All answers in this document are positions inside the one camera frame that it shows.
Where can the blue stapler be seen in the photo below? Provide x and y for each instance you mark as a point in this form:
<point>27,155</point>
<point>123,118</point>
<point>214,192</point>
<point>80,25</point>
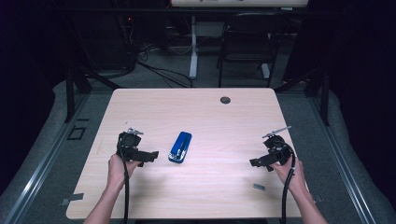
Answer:
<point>180,147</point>

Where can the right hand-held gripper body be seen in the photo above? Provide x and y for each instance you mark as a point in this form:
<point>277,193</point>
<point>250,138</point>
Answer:
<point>278,149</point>

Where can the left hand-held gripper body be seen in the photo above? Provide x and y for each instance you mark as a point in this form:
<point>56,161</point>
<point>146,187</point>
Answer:
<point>129,143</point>

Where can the person's right hand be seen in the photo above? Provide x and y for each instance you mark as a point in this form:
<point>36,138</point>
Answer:
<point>292,174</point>

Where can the person's left hand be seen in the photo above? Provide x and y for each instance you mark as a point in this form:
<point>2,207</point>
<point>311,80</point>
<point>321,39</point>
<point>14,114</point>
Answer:
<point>117,171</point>

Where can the black folding chair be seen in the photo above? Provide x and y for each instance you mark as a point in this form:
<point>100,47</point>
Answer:
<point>249,40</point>

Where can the light desk top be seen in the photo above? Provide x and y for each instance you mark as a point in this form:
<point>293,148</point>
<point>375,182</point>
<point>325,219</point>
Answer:
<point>239,2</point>

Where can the dark equipment with red light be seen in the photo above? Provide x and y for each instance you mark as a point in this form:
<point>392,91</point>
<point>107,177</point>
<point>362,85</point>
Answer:
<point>127,37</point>

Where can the white desk leg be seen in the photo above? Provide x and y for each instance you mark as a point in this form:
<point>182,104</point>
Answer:
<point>193,49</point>
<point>265,71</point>

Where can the aluminium floor rail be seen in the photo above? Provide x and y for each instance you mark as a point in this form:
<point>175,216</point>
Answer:
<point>40,168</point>
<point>342,168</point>

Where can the grey staple strip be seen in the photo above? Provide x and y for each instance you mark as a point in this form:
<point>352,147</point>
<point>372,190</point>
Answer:
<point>259,187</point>

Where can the black metal stand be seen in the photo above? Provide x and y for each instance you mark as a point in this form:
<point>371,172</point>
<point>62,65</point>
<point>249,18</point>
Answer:
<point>71,93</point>
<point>323,93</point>

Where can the round black table grommet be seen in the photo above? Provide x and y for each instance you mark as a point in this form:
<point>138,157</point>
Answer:
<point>225,100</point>

